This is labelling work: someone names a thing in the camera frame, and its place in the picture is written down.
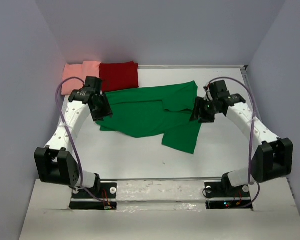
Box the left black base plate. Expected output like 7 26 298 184
69 181 118 211

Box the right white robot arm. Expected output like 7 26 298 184
190 77 293 196

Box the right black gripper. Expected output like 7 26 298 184
189 96 221 124

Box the folded pink t shirt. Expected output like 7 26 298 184
61 61 101 96

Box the folded red t shirt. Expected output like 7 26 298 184
99 61 139 93

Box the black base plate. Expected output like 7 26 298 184
202 181 253 210
69 181 118 211

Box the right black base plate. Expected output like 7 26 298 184
202 181 253 210

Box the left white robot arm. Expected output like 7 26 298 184
34 76 113 198

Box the green t shirt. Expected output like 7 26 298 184
96 81 201 154

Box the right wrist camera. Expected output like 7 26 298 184
203 83 213 102

